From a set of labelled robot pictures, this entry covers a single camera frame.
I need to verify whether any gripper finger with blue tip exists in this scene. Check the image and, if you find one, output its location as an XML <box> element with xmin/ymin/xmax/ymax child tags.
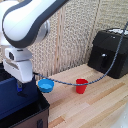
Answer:
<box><xmin>17</xmin><ymin>90</ymin><xmax>30</xmax><ymax>99</ymax></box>
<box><xmin>16</xmin><ymin>80</ymin><xmax>24</xmax><ymax>92</ymax></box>

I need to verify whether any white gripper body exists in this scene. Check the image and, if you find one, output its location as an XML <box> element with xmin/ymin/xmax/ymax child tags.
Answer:
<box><xmin>2</xmin><ymin>46</ymin><xmax>35</xmax><ymax>84</ymax></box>

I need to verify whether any black fabric storage box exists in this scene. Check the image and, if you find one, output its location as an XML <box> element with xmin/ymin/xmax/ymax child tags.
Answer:
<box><xmin>0</xmin><ymin>59</ymin><xmax>51</xmax><ymax>128</ymax></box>

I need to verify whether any blue bowl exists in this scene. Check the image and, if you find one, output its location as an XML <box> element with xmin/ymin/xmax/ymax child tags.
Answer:
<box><xmin>37</xmin><ymin>78</ymin><xmax>56</xmax><ymax>94</ymax></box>

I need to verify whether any red cup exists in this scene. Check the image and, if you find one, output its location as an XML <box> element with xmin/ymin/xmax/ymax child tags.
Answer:
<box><xmin>75</xmin><ymin>78</ymin><xmax>89</xmax><ymax>95</ymax></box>

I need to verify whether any black paper shredder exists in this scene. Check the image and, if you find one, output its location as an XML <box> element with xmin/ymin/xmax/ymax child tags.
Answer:
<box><xmin>87</xmin><ymin>29</ymin><xmax>128</xmax><ymax>80</ymax></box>

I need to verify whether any white paper sheet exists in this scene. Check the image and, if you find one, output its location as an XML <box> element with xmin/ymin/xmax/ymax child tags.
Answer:
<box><xmin>109</xmin><ymin>28</ymin><xmax>128</xmax><ymax>36</ymax></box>

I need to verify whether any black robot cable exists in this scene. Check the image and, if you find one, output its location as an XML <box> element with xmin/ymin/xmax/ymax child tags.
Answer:
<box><xmin>32</xmin><ymin>21</ymin><xmax>128</xmax><ymax>87</ymax></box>

